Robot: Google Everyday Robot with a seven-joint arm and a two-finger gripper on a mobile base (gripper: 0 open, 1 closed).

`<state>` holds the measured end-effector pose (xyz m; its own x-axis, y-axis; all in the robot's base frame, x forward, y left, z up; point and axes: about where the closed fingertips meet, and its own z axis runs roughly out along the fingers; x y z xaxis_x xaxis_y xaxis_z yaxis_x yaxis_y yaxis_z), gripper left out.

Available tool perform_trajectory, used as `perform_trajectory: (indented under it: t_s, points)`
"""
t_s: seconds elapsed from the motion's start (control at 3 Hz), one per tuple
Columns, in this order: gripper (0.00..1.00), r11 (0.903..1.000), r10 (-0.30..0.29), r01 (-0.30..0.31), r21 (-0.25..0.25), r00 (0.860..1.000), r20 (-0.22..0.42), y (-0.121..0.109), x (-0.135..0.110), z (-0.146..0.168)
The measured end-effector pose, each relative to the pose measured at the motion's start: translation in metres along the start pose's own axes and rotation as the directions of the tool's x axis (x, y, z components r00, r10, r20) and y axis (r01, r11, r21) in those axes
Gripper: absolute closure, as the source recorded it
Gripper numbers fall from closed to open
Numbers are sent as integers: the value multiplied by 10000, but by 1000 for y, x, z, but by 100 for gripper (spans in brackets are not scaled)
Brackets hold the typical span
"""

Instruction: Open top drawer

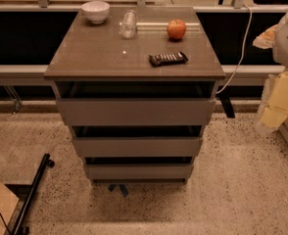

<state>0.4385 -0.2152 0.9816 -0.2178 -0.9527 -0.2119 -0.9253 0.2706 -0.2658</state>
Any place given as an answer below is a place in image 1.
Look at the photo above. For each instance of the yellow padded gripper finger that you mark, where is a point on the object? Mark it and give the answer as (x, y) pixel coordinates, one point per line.
(273, 110)

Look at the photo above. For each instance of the grey top drawer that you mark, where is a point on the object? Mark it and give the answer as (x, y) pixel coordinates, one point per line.
(132, 112)

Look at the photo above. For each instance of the grey drawer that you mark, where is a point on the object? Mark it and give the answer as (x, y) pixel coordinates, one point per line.
(132, 112)
(137, 171)
(137, 147)

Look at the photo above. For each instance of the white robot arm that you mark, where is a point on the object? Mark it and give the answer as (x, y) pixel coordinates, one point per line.
(277, 37)

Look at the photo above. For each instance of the grey drawer cabinet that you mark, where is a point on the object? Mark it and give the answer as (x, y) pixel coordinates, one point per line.
(96, 62)

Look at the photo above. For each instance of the grey middle drawer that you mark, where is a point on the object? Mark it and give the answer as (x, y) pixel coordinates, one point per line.
(137, 147)

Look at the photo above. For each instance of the grey bottom drawer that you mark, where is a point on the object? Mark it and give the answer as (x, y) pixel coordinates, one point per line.
(137, 171)

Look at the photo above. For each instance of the black chocolate bar wrapper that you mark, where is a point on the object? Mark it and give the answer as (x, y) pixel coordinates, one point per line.
(168, 59)

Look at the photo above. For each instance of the red apple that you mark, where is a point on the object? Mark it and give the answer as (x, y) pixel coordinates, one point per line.
(176, 29)

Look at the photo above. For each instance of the clear drinking glass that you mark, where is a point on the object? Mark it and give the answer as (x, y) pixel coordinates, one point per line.
(128, 24)

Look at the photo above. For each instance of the white ceramic bowl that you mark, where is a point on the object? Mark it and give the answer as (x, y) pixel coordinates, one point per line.
(96, 11)

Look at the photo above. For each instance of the black metal stand bar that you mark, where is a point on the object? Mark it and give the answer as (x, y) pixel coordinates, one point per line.
(18, 228)

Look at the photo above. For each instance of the grey metal railing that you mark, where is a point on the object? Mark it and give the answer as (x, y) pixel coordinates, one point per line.
(32, 75)

